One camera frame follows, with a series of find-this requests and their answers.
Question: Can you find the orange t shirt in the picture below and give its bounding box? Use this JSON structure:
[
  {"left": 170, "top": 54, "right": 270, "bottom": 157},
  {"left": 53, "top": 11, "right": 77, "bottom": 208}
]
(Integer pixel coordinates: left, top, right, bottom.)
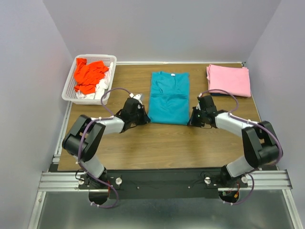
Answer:
[{"left": 74, "top": 58, "right": 109, "bottom": 95}]

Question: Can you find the teal polo shirt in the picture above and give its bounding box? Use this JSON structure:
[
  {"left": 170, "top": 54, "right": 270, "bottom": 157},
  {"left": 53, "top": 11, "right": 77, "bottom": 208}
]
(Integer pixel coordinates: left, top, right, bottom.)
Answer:
[{"left": 148, "top": 71, "right": 190, "bottom": 125}]

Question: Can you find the white plastic laundry basket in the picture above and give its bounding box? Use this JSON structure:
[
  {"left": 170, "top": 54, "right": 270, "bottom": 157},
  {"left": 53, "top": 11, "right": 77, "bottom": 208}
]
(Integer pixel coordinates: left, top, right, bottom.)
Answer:
[{"left": 61, "top": 54, "right": 117, "bottom": 105}]

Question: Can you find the white t shirt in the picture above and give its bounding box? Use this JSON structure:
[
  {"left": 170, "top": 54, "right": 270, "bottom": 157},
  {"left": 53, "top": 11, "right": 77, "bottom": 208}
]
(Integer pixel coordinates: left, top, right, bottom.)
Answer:
[{"left": 73, "top": 58, "right": 113, "bottom": 100}]

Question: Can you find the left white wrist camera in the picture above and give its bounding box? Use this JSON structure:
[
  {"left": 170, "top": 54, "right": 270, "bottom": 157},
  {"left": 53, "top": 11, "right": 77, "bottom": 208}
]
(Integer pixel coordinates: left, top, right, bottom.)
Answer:
[{"left": 129, "top": 93, "right": 143, "bottom": 102}]

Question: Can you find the aluminium frame rail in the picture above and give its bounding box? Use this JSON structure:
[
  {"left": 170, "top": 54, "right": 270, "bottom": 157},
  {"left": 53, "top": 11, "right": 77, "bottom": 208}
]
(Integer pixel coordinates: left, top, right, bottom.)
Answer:
[{"left": 26, "top": 104, "right": 305, "bottom": 229}]

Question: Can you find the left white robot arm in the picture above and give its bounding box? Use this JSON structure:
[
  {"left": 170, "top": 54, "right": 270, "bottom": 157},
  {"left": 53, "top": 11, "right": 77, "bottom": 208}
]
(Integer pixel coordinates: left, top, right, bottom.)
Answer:
[{"left": 62, "top": 94, "right": 150, "bottom": 188}]

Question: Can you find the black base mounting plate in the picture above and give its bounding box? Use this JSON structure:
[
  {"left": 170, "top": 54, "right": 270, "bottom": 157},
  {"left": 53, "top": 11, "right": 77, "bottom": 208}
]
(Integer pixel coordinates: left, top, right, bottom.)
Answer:
[{"left": 78, "top": 167, "right": 251, "bottom": 203}]

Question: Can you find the folded pink t shirt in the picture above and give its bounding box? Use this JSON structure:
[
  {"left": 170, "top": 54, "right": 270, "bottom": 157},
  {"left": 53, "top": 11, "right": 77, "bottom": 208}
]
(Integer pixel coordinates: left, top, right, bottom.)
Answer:
[{"left": 206, "top": 64, "right": 251, "bottom": 97}]

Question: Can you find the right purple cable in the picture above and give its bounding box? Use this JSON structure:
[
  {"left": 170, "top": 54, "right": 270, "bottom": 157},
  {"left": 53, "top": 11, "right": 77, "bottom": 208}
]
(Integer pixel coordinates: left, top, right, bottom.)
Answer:
[{"left": 197, "top": 89, "right": 284, "bottom": 206}]

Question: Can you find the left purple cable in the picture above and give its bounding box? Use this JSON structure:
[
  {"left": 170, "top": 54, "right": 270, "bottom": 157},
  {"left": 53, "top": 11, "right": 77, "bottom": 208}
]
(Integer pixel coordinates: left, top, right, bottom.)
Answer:
[{"left": 76, "top": 88, "right": 134, "bottom": 208}]

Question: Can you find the purple cable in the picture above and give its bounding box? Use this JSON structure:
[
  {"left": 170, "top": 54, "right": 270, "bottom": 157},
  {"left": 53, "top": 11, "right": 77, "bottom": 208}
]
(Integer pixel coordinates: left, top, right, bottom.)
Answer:
[
  {"left": 76, "top": 88, "right": 134, "bottom": 208},
  {"left": 197, "top": 89, "right": 284, "bottom": 206}
]

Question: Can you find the folded dark navy shirt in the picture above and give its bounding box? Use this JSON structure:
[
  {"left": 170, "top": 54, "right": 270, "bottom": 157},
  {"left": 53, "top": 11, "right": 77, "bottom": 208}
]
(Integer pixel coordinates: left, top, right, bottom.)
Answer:
[{"left": 210, "top": 93, "right": 236, "bottom": 97}]

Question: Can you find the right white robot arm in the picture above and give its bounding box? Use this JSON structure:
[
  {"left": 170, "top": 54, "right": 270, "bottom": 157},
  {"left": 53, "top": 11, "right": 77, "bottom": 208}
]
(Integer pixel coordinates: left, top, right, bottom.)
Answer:
[{"left": 187, "top": 95, "right": 283, "bottom": 187}]

